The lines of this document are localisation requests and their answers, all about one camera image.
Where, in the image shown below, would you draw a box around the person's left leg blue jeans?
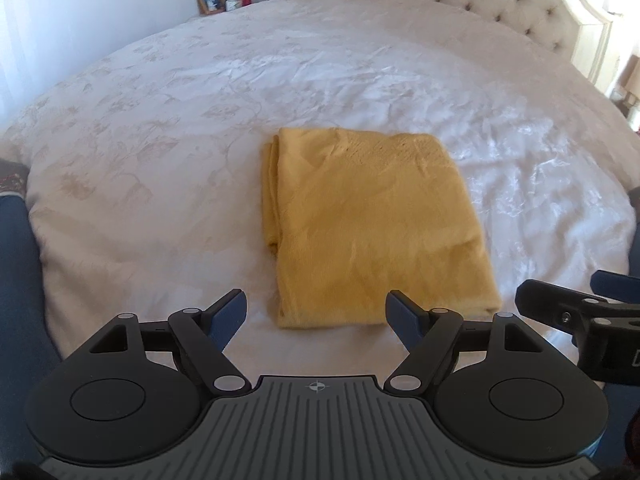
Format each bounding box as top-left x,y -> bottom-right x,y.
0,194 -> 64,463

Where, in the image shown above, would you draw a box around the grey patterned sock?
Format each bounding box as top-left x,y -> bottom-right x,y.
0,157 -> 29,197

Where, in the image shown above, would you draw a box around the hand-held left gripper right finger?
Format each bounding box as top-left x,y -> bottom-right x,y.
383,289 -> 544,395

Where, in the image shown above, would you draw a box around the white floral bedspread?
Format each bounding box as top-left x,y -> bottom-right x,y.
0,0 -> 640,366

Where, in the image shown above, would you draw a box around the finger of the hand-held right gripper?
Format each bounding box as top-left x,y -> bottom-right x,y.
515,279 -> 608,336
591,269 -> 640,307

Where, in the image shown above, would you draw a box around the beige shade bedside lamp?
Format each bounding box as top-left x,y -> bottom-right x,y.
617,54 -> 640,107

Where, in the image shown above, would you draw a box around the yellow knit sweater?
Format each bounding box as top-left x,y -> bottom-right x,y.
260,127 -> 503,330

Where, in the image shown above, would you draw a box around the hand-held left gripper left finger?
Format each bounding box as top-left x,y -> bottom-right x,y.
79,288 -> 253,396

